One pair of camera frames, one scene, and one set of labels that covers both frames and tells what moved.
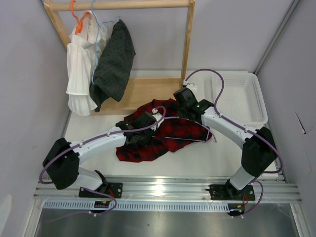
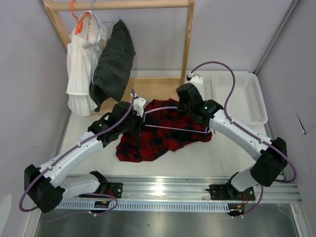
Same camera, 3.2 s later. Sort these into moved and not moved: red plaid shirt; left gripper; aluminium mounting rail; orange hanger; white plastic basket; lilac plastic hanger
Moved: lilac plastic hanger; left gripper
Not moved: aluminium mounting rail; orange hanger; red plaid shirt; white plastic basket
